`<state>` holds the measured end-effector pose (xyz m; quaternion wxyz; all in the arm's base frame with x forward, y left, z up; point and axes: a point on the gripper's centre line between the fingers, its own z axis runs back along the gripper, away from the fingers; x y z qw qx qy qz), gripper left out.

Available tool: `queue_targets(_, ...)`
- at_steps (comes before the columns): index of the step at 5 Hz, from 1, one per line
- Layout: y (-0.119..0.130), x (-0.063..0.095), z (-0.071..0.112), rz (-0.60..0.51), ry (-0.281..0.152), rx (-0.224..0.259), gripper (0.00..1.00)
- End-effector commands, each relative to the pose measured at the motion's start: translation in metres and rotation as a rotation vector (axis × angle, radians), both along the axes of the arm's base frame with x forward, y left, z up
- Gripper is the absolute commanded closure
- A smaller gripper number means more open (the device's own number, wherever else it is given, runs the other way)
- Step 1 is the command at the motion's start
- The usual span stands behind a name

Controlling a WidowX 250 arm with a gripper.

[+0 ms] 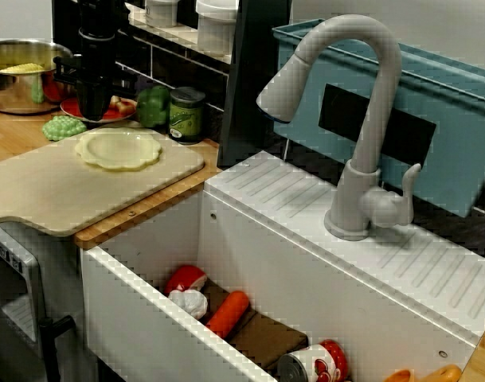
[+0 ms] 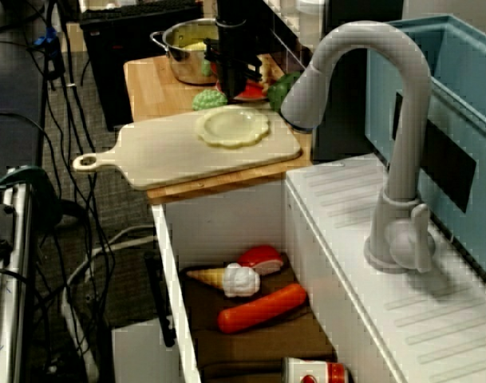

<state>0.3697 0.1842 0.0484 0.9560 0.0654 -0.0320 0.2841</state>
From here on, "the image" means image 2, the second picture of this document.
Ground black cabinet box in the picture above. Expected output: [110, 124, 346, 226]
[79, 3, 206, 132]

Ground teal plastic bin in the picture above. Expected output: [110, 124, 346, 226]
[365, 14, 486, 288]

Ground grey toy faucet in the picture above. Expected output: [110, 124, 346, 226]
[280, 22, 437, 274]

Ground red plate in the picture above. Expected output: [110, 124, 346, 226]
[215, 77, 270, 102]

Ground white flat panel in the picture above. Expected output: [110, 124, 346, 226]
[111, 321, 180, 383]

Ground cream flower-shaped plate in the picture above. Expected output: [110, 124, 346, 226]
[194, 108, 272, 151]

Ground white toy sink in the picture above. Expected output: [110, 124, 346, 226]
[152, 153, 486, 383]

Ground light green toy grapes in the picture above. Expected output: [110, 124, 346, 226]
[192, 88, 230, 112]

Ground tan toy bread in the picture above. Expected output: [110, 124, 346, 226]
[257, 54, 280, 91]

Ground blue connector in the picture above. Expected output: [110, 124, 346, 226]
[34, 26, 59, 47]

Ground aluminium frame rail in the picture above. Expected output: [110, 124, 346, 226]
[0, 181, 34, 383]

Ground green clamp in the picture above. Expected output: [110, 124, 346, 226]
[0, 165, 64, 227]

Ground toy ice cream cone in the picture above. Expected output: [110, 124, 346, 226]
[185, 262, 262, 298]

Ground red toy ham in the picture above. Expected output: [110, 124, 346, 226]
[237, 245, 286, 276]

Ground black cabinet handle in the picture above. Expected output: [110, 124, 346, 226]
[144, 251, 176, 347]

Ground orange toy carrot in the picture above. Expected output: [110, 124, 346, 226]
[217, 282, 308, 334]

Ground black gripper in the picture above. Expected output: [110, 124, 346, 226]
[203, 18, 264, 101]

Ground white cable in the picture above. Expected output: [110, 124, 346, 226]
[61, 225, 156, 383]

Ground red and white toy can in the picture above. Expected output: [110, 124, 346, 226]
[281, 356, 354, 383]

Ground light wooden cutting board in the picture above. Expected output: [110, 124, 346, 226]
[73, 106, 303, 192]

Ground yellow toy food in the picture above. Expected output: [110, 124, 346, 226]
[180, 39, 210, 52]

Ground long black cable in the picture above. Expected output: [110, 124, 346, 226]
[61, 0, 120, 352]

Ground green toy bell pepper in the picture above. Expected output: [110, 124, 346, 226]
[266, 71, 303, 113]

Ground steel cooking pot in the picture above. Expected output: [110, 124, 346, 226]
[149, 18, 227, 86]

